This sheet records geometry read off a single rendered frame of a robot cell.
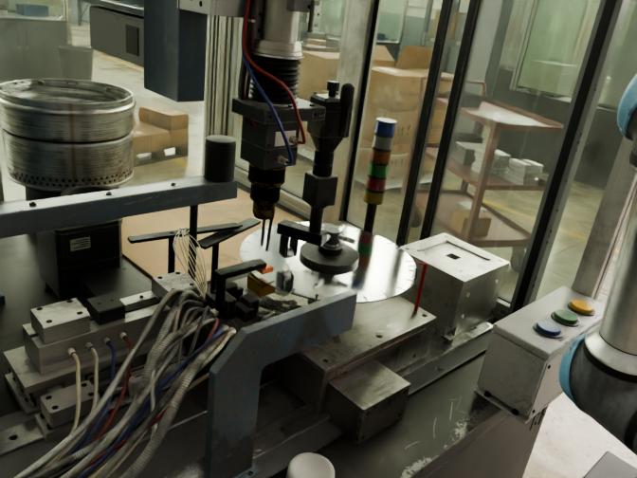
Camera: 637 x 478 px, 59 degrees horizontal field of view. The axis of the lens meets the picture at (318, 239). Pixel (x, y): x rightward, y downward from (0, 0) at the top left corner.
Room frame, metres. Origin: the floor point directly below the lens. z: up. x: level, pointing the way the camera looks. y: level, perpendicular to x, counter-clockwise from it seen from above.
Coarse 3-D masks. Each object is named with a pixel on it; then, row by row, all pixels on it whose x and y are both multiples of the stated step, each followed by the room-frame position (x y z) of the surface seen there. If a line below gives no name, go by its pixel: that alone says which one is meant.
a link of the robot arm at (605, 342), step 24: (624, 96) 0.70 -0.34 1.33; (624, 120) 0.70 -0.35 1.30; (624, 240) 0.69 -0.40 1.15; (624, 264) 0.68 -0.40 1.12; (624, 288) 0.67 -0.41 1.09; (624, 312) 0.67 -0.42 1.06; (600, 336) 0.70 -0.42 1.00; (624, 336) 0.66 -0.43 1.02; (576, 360) 0.72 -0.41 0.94; (600, 360) 0.67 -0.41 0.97; (624, 360) 0.66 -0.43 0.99; (576, 384) 0.70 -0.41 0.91; (600, 384) 0.67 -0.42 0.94; (624, 384) 0.65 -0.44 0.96; (600, 408) 0.66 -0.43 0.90; (624, 408) 0.63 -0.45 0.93; (624, 432) 0.62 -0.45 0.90
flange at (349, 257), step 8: (304, 248) 0.94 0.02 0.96; (312, 248) 0.94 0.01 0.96; (320, 248) 0.93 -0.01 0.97; (328, 248) 0.92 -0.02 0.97; (336, 248) 0.93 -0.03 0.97; (344, 248) 0.96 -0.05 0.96; (352, 248) 0.97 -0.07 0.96; (304, 256) 0.91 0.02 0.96; (312, 256) 0.91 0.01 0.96; (320, 256) 0.92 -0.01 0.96; (328, 256) 0.92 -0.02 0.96; (336, 256) 0.92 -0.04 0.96; (344, 256) 0.93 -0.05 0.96; (352, 256) 0.94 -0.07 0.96; (312, 264) 0.90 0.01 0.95; (320, 264) 0.89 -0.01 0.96; (328, 264) 0.89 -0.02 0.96; (336, 264) 0.90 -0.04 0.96; (344, 264) 0.90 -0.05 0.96; (352, 264) 0.91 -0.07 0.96
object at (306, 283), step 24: (264, 240) 0.98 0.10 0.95; (360, 240) 1.04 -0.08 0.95; (384, 240) 1.06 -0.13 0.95; (288, 264) 0.89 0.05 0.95; (360, 264) 0.93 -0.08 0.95; (384, 264) 0.94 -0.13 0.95; (408, 264) 0.96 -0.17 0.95; (288, 288) 0.80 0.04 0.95; (312, 288) 0.81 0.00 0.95; (336, 288) 0.82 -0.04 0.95; (360, 288) 0.83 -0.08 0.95; (384, 288) 0.85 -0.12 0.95; (408, 288) 0.86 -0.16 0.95
